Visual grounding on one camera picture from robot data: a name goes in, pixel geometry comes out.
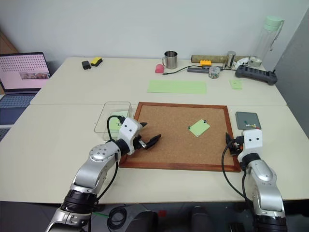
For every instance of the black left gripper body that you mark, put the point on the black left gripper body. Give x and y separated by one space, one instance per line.
138 142

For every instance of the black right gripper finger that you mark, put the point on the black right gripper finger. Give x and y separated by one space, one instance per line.
232 150
228 139

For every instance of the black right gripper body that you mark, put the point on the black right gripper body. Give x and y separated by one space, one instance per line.
237 145

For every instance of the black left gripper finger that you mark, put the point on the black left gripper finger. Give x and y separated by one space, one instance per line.
154 140
144 125

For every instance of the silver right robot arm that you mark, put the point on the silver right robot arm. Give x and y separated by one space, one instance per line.
263 183

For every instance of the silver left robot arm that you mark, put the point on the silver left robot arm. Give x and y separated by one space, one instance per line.
96 166

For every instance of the wood framed cork board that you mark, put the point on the wood framed cork board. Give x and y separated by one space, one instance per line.
169 142

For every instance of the small green sticky note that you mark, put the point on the small green sticky note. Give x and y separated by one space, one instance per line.
199 128

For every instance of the small green paper note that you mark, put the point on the small green paper note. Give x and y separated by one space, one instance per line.
235 84

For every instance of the round pin container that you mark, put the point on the round pin container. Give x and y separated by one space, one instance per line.
214 72

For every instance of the grey square tray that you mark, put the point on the grey square tray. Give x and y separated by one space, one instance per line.
246 117

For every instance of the clear plastic tray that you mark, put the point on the clear plastic tray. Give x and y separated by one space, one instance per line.
106 120

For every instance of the long green paper sheet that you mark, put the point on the long green paper sheet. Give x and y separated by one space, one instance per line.
176 87

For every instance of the pink rubber block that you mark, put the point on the pink rubber block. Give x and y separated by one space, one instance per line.
159 68

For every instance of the stainless steel mug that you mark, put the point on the stainless steel mug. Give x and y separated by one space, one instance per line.
171 60

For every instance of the black handheld controller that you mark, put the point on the black handheld controller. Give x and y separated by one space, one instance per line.
256 74

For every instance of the small red object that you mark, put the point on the small red object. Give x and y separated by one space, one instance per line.
162 213

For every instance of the grey usb hub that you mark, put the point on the grey usb hub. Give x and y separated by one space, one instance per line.
196 69

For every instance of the crumpled white paper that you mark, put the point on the crumpled white paper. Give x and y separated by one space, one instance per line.
241 61

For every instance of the yellow and black eraser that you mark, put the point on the yellow and black eraser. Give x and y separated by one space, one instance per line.
96 61

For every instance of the shiny steel cylinder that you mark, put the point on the shiny steel cylinder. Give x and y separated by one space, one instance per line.
229 60

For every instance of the dark rounded shape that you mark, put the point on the dark rounded shape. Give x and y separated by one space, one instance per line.
142 222

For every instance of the yellow toy brick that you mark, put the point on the yellow toy brick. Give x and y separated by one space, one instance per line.
205 62

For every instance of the brown cardboard tube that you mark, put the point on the brown cardboard tube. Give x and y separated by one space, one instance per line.
212 58

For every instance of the black power adapter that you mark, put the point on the black power adapter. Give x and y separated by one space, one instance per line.
86 65

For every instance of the grey partition panel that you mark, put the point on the grey partition panel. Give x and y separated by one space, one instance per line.
294 79

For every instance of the clear bottle with green lid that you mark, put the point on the clear bottle with green lid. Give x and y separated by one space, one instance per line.
268 41

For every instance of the open laptop with pink screen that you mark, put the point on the open laptop with pink screen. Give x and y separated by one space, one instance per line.
21 75

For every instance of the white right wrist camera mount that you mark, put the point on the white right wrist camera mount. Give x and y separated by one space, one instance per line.
252 142

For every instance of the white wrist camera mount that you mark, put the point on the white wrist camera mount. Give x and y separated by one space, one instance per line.
252 142
129 126

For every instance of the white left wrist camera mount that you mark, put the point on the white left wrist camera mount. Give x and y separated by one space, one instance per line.
129 126

